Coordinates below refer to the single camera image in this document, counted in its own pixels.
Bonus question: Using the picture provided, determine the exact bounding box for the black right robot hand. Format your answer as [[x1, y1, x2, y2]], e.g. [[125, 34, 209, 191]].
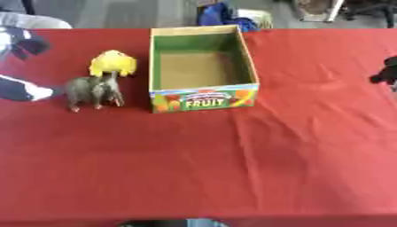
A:
[[367, 55, 397, 92]]

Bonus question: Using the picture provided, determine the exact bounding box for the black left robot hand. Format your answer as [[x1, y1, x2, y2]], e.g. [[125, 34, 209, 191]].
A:
[[0, 26, 58, 103]]

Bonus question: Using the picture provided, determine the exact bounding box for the cardboard box with green inside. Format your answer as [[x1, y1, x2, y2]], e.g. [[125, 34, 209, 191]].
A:
[[147, 24, 261, 114]]

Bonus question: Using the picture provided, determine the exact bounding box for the black chair base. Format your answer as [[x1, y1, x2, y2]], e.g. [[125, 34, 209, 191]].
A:
[[341, 0, 397, 29]]

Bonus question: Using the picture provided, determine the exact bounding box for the grey toy elephant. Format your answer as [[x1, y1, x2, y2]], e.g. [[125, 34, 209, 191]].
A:
[[63, 71, 128, 114]]

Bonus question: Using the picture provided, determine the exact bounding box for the yellow toy bell pepper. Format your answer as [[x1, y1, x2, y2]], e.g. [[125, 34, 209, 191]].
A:
[[87, 49, 140, 78]]

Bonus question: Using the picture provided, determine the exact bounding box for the white bag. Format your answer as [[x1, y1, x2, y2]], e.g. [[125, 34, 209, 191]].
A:
[[236, 8, 275, 30]]

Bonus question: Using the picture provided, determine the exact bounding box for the blue bag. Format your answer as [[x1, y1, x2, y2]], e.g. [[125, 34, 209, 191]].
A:
[[195, 1, 261, 33]]

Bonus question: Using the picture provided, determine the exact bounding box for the wooden frame with white leg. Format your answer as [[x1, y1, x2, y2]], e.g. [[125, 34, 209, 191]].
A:
[[294, 0, 346, 24]]

